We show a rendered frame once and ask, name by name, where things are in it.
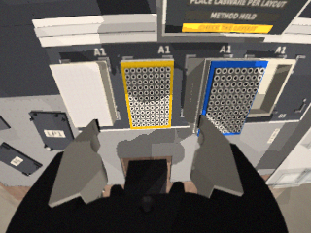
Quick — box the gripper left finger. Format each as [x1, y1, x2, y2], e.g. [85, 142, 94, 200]
[5, 119, 108, 233]

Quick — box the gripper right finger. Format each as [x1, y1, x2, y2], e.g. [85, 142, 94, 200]
[190, 115, 289, 233]

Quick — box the yellow tip rack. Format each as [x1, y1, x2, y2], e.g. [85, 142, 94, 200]
[121, 58, 174, 129]

